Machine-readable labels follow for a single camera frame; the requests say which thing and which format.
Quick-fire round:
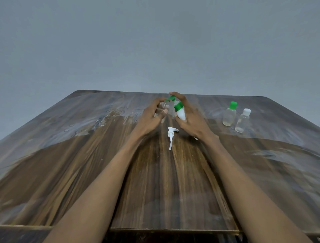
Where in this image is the person's left hand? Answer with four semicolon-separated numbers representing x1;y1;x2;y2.
133;98;169;138

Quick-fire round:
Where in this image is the person's right hand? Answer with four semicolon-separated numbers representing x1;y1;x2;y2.
169;92;217;145

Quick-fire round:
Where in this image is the small clear bottle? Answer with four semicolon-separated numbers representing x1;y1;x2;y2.
158;101;171;118

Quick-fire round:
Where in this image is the white bottle with green cap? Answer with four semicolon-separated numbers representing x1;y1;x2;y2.
167;96;187;123

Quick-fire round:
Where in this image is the person's right forearm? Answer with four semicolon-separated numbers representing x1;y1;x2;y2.
204;134;313;243

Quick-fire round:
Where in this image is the person's left forearm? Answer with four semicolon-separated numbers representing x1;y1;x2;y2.
43;130;148;243

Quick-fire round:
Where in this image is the white pump dispenser head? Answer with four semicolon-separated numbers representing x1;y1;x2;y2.
167;127;180;151

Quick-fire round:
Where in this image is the clear bottle with green cap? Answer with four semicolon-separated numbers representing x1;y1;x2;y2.
222;101;238;127

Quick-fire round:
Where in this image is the clear bottle with white cap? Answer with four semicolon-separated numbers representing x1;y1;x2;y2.
234;108;252;133

